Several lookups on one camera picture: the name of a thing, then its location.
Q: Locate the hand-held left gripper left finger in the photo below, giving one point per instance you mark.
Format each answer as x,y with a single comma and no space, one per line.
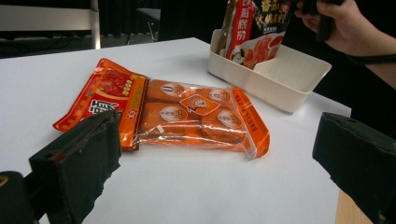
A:
77,161

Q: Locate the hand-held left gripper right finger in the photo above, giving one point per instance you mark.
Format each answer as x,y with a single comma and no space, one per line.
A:
361,161

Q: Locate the red and black soup packet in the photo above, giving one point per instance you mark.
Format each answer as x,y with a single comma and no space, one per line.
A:
258,37

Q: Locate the white plastic container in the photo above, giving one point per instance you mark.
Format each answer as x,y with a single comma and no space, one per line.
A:
280,81

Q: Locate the red seasoning packet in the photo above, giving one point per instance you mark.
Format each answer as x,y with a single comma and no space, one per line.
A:
106,93

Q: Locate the gold brown seasoning packet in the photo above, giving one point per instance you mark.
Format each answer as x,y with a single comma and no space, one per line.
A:
225,28

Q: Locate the clear orange packet of blocks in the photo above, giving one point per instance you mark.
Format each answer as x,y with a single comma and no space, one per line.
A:
199,118

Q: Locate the white table sheet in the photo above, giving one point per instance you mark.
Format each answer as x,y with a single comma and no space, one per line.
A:
186,186

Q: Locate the dark chair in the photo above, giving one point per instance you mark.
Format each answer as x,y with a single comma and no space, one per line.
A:
149,18

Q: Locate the white metal desk frame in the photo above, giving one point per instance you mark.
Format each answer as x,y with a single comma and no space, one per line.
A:
46,17

